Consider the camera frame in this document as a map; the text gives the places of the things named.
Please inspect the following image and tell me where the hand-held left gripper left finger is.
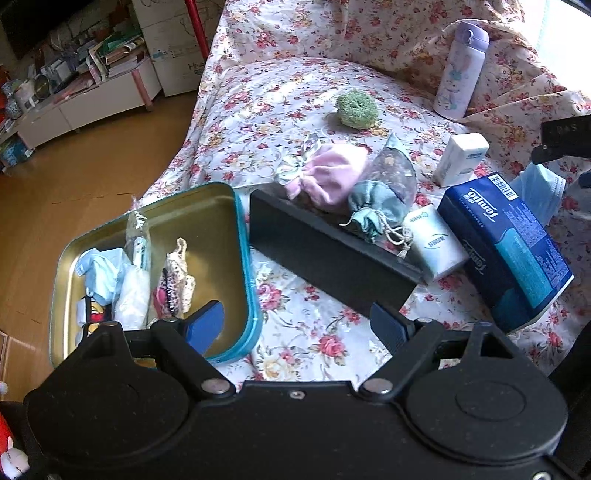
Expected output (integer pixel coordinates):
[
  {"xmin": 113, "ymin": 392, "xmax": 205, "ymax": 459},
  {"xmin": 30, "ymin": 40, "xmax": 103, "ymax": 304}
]
[{"xmin": 69, "ymin": 300, "xmax": 232, "ymax": 396}]

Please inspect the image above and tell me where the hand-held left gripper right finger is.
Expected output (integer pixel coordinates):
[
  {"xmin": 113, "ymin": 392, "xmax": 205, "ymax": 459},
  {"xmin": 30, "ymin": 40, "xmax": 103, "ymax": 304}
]
[{"xmin": 360, "ymin": 301, "xmax": 529, "ymax": 400}]

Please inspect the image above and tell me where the blue face mask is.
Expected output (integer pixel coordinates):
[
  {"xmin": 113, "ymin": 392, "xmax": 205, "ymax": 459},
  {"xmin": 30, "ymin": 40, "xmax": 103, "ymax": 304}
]
[
  {"xmin": 508, "ymin": 162, "xmax": 568, "ymax": 227},
  {"xmin": 75, "ymin": 248, "xmax": 132, "ymax": 305}
]

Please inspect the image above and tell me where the patterned crochet pouch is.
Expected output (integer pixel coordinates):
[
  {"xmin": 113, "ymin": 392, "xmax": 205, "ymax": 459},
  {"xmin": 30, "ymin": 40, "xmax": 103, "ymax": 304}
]
[{"xmin": 154, "ymin": 237, "xmax": 197, "ymax": 319}]

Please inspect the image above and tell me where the white packaged face mask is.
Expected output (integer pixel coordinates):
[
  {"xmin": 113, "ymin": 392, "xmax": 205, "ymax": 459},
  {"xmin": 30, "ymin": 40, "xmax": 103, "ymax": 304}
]
[{"xmin": 111, "ymin": 265, "xmax": 151, "ymax": 330}]

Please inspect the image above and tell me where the teal tin tray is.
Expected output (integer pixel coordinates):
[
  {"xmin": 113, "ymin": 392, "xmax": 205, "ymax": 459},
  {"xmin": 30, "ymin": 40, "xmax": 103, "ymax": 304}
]
[{"xmin": 48, "ymin": 181, "xmax": 264, "ymax": 370}]

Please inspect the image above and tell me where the clear plastic packet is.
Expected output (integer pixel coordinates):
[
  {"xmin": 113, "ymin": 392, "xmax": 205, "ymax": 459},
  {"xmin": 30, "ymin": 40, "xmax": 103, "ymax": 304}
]
[{"xmin": 124, "ymin": 198, "xmax": 153, "ymax": 273}]

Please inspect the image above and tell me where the cartoon print cloth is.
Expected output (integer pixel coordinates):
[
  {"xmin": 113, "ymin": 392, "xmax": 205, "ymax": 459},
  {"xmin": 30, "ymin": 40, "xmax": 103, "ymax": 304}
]
[{"xmin": 76, "ymin": 295, "xmax": 114, "ymax": 342}]

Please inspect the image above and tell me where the teal drawstring pouch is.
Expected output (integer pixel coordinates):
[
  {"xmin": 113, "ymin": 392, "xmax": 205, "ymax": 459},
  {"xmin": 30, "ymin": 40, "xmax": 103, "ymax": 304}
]
[{"xmin": 341, "ymin": 180, "xmax": 416, "ymax": 257}]

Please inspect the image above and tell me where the pink fabric pouch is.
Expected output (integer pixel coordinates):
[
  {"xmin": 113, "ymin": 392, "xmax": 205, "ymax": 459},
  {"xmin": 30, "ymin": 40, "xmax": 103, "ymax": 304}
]
[{"xmin": 276, "ymin": 141, "xmax": 370, "ymax": 213}]

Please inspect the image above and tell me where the green scrunchie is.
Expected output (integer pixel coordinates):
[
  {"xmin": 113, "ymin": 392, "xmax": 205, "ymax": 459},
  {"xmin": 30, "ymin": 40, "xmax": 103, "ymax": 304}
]
[{"xmin": 333, "ymin": 91, "xmax": 379, "ymax": 129}]

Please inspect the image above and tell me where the white tissue pack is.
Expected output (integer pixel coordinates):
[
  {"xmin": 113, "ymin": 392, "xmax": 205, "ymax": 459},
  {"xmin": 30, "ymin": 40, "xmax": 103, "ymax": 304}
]
[
  {"xmin": 402, "ymin": 204, "xmax": 469, "ymax": 283},
  {"xmin": 431, "ymin": 133, "xmax": 490, "ymax": 188}
]

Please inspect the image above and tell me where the black rectangular box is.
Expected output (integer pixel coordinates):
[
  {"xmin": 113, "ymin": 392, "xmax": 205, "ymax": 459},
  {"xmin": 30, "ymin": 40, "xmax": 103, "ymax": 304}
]
[{"xmin": 249, "ymin": 189, "xmax": 423, "ymax": 317}]

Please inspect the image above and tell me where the blue tissue box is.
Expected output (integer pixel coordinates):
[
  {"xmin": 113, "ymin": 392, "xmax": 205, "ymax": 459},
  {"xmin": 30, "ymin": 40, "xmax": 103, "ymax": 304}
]
[{"xmin": 436, "ymin": 172, "xmax": 575, "ymax": 334}]

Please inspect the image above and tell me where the purple cartoon water bottle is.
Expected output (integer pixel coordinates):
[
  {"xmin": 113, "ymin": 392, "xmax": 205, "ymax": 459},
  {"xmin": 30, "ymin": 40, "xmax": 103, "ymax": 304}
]
[{"xmin": 433, "ymin": 19, "xmax": 490, "ymax": 118}]

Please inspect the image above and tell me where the red santa hat plush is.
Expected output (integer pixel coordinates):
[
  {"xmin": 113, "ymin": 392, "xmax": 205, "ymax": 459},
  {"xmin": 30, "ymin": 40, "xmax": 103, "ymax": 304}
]
[{"xmin": 0, "ymin": 381, "xmax": 28, "ymax": 480}]

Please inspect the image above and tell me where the floral bedsheet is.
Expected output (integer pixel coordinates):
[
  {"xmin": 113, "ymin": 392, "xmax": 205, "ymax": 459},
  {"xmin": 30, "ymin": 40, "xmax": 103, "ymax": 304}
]
[{"xmin": 139, "ymin": 0, "xmax": 591, "ymax": 384}]

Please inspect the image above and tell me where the white low cabinet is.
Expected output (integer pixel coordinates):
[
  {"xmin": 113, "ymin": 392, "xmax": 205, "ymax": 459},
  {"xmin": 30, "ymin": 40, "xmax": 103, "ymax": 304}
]
[{"xmin": 16, "ymin": 58, "xmax": 162, "ymax": 148}]

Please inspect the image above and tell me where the white cabinet with drawings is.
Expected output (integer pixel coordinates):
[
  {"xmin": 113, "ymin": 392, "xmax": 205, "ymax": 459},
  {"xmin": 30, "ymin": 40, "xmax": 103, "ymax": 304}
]
[{"xmin": 131, "ymin": 0, "xmax": 218, "ymax": 97}]

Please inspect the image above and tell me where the pile of books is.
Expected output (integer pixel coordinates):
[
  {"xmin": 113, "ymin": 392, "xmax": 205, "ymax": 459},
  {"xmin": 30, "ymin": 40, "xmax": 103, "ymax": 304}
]
[{"xmin": 88, "ymin": 18, "xmax": 151, "ymax": 79}]

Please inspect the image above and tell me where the red pole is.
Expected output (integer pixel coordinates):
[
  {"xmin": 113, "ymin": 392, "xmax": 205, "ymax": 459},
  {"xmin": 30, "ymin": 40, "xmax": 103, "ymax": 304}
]
[{"xmin": 185, "ymin": 0, "xmax": 211, "ymax": 72}]

